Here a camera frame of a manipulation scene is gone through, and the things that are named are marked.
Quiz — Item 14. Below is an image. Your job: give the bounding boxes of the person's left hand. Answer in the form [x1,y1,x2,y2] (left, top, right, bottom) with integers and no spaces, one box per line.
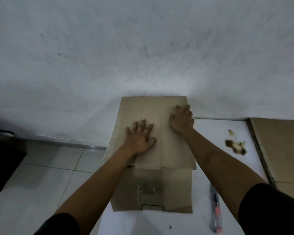
[123,119,157,156]

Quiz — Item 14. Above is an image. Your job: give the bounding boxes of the person's right hand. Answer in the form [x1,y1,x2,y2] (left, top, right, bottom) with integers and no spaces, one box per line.
[169,105,195,135]

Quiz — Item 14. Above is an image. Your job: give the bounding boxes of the brown cardboard box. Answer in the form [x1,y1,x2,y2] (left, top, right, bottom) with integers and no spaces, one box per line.
[103,96,197,214]

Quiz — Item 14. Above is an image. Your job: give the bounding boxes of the person's right forearm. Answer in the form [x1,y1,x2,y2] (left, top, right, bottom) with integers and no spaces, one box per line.
[183,128,269,223]

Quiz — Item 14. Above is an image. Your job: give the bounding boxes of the person's left forearm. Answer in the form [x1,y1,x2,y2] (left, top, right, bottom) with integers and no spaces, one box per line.
[53,144,138,235]

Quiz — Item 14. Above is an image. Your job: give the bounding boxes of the grey orange utility knife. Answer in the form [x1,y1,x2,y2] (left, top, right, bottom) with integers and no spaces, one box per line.
[209,183,223,234]

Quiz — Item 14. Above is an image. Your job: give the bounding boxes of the flat brown cardboard sheet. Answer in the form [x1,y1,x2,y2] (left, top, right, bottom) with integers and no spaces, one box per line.
[246,117,294,204]

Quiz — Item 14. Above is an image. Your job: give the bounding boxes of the black left sleeve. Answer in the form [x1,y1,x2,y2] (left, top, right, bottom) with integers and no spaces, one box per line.
[34,213,82,235]

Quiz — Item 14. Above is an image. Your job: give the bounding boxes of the black sleeve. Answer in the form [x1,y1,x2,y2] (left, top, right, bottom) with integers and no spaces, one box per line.
[238,183,294,235]
[34,213,82,235]

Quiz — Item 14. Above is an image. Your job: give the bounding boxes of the black right sleeve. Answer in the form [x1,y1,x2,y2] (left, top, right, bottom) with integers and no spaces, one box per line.
[238,183,294,235]

